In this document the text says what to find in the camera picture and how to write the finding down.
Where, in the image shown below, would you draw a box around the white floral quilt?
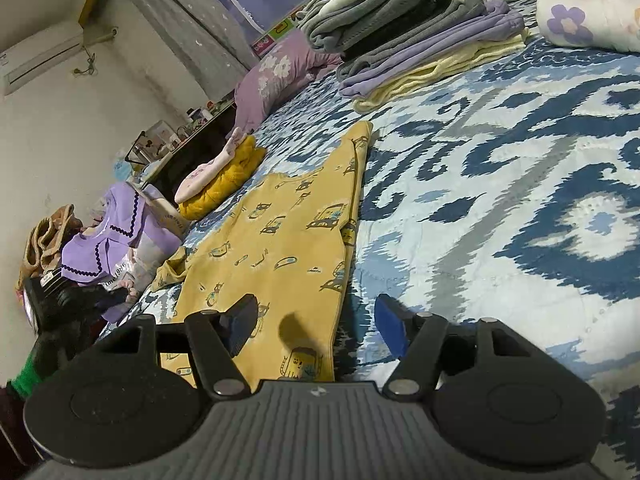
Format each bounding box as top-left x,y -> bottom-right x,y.
536,0 -> 640,54

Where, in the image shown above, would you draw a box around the brown knitted cloth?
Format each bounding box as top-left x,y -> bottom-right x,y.
19,204 -> 84,288

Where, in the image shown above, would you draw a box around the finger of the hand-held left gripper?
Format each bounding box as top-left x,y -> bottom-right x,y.
92,282 -> 132,313

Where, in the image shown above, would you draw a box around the clear plastic container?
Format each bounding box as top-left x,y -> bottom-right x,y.
136,120 -> 174,162

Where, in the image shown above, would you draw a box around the person's left hand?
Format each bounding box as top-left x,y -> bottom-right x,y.
29,324 -> 101,383

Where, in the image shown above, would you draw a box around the stack of folded clothes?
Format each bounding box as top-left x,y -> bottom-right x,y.
336,0 -> 526,99

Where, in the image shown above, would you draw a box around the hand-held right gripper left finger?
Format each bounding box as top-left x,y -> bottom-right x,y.
118,294 -> 261,403

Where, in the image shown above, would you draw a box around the pink and yellow folded clothes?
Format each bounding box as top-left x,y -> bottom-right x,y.
177,135 -> 267,221

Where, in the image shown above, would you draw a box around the purple floral pillow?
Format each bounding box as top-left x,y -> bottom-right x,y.
234,29 -> 344,134

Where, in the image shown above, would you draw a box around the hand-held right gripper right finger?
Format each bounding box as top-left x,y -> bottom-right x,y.
374,292 -> 516,403

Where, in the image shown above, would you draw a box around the white air conditioner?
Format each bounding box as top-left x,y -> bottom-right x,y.
0,21 -> 84,97

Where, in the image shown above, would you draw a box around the air conditioner cord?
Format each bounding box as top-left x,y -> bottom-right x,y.
74,27 -> 119,79

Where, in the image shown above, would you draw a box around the grey curtain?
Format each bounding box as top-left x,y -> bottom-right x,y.
112,0 -> 261,107

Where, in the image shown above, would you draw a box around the purple garment with dark trim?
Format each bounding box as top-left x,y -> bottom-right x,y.
60,182 -> 184,324

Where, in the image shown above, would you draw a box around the dark grey folded garment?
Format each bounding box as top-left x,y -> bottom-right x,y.
306,0 -> 487,56

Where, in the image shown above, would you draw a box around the pink white garment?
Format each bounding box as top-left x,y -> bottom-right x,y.
175,127 -> 244,204

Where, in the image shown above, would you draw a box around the pale yellow folded garment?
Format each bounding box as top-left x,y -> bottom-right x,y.
352,30 -> 532,114

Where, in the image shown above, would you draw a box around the blue patterned bedspread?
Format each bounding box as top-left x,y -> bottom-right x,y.
95,0 -> 640,463

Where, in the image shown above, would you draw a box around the yellow printed garment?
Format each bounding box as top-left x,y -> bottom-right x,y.
150,121 -> 374,383

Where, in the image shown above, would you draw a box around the person's left forearm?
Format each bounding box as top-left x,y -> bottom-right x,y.
0,355 -> 48,463

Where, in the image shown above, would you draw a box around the colourful printed strip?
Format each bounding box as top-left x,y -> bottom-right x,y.
251,12 -> 302,57

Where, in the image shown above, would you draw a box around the dark desk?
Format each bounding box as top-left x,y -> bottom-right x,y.
145,102 -> 239,202

